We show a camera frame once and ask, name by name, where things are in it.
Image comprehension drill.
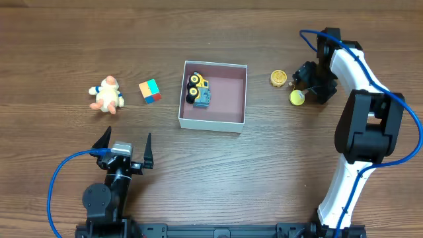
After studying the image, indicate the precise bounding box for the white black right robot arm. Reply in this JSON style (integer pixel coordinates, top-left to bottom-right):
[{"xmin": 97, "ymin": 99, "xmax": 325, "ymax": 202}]
[{"xmin": 293, "ymin": 28, "xmax": 403, "ymax": 229}]

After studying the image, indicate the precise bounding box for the yellow plush duck toy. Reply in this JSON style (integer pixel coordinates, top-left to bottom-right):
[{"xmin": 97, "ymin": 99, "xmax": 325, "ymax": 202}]
[{"xmin": 89, "ymin": 75, "xmax": 125, "ymax": 114}]

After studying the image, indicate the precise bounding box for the blue yellow toy truck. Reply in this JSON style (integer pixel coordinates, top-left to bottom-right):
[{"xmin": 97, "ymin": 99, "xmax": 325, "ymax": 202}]
[{"xmin": 185, "ymin": 71, "xmax": 211, "ymax": 108}]

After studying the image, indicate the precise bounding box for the white box pink interior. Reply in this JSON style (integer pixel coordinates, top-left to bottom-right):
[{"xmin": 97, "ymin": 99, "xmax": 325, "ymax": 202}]
[{"xmin": 178, "ymin": 60, "xmax": 248, "ymax": 133}]

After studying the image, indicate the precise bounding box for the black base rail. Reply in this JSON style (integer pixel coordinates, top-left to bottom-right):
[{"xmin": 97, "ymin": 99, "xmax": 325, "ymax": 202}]
[{"xmin": 75, "ymin": 223, "xmax": 367, "ymax": 238}]

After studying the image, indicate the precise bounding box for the colourful puzzle cube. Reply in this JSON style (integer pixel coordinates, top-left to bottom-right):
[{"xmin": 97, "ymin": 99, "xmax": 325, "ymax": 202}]
[{"xmin": 138, "ymin": 79, "xmax": 162, "ymax": 104}]

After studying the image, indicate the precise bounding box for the yellow round patterned toy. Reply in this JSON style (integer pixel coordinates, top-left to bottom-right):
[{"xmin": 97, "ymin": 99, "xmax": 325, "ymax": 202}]
[{"xmin": 270, "ymin": 69, "xmax": 288, "ymax": 87}]

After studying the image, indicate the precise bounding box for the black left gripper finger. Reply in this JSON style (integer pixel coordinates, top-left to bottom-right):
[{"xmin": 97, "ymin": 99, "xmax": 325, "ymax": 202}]
[
  {"xmin": 143, "ymin": 133, "xmax": 154, "ymax": 169},
  {"xmin": 92, "ymin": 126, "xmax": 112, "ymax": 149}
]

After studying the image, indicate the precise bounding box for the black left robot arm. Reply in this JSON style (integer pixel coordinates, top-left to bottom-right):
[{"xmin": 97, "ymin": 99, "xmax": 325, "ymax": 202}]
[{"xmin": 82, "ymin": 128, "xmax": 154, "ymax": 225}]

